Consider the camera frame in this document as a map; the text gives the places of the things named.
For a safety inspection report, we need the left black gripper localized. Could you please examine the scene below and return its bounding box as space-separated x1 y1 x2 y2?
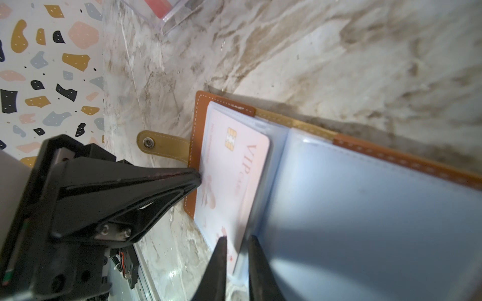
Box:
1 135 201 300

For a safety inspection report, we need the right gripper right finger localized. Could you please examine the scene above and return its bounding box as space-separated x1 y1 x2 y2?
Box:
248 235 286 301

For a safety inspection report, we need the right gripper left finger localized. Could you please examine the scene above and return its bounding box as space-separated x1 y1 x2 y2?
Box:
192 237 227 301

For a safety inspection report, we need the brown leather card holder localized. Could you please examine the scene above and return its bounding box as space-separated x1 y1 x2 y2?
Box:
137 91 481 300

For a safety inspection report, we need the pink white VIP card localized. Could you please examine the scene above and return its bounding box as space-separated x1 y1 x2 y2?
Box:
194 103 271 275

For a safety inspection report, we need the clear plastic card box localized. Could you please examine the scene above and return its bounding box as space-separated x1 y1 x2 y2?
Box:
123 0 204 35

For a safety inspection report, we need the aluminium mounting rail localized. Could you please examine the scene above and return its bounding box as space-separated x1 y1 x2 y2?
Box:
108 242 161 301

